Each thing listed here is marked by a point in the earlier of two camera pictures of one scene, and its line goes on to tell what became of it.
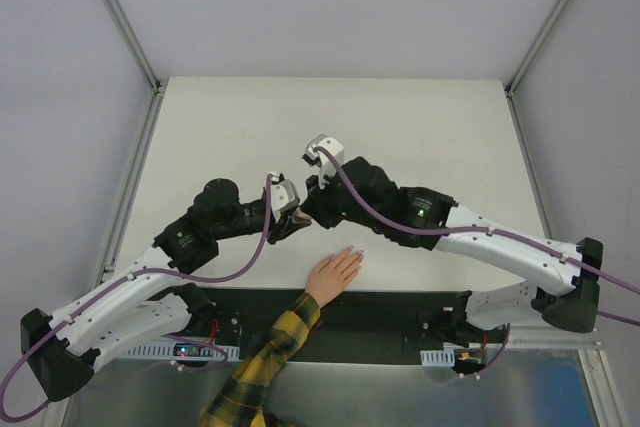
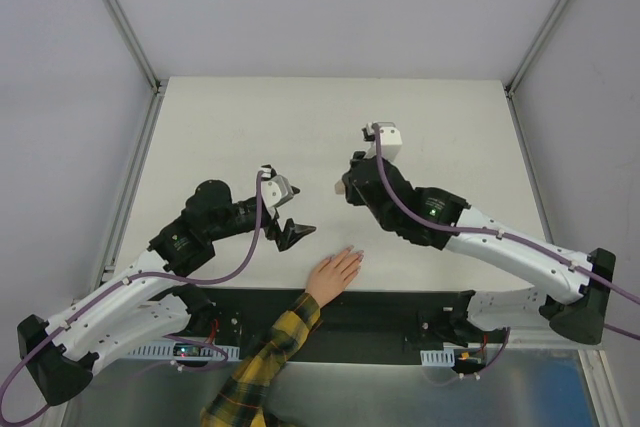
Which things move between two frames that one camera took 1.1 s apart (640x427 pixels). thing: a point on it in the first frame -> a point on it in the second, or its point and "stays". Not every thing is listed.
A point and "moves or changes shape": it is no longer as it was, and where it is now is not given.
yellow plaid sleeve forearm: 240,401 stays
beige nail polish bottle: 299,213 moves or changes shape
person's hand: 329,277 stays
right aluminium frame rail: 603,401 stays
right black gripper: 323,201 -> 358,180
